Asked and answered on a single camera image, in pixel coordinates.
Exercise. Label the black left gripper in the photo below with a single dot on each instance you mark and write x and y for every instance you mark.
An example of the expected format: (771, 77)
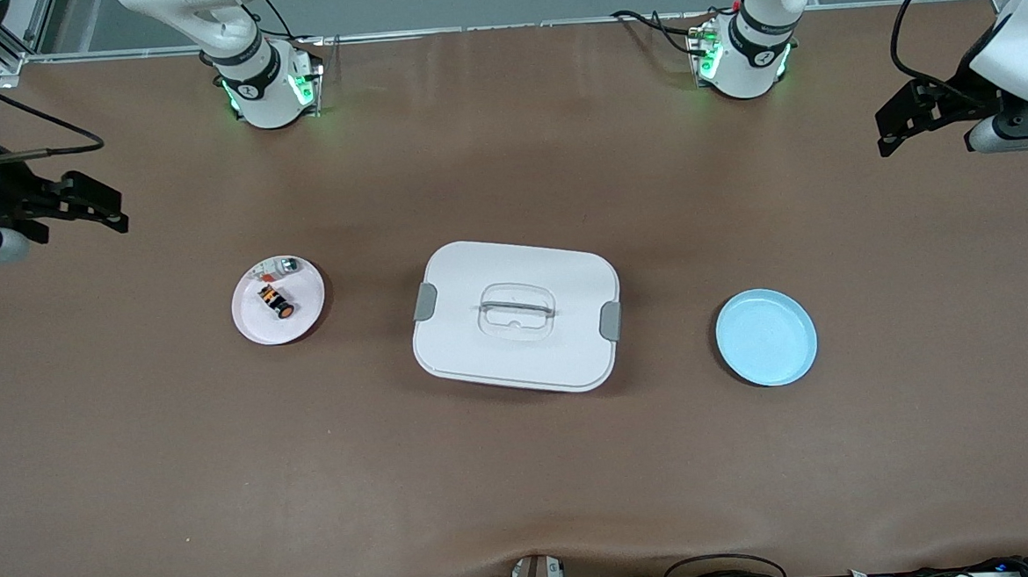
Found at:
(967, 98)

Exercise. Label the orange and black switch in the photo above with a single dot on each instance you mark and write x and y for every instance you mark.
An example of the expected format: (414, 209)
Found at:
(275, 302)

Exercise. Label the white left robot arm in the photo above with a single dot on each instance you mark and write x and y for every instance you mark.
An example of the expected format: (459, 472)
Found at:
(753, 60)

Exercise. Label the small clear grey component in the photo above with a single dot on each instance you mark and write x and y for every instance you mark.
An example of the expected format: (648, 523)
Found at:
(280, 267)

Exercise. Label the pink round plate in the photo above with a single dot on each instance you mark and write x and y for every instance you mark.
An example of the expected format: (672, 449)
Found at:
(292, 326)

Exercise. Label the light blue round plate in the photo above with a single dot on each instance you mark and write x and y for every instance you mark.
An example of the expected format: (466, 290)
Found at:
(767, 337)

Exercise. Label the grey box latch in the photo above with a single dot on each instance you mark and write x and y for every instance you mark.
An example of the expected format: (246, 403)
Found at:
(610, 321)
(425, 302)

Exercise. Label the white lidded storage box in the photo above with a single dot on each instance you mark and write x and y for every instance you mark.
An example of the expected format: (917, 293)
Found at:
(482, 352)

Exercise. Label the brown table mat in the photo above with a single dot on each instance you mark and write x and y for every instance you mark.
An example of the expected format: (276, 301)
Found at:
(524, 481)

